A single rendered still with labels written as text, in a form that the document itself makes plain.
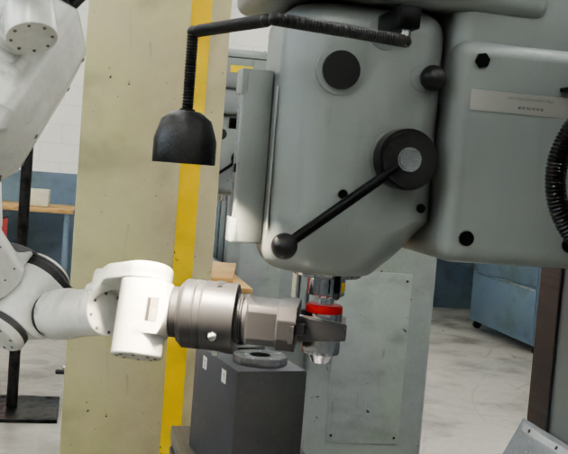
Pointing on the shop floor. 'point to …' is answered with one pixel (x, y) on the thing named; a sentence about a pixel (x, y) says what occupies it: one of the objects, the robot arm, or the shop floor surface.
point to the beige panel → (140, 211)
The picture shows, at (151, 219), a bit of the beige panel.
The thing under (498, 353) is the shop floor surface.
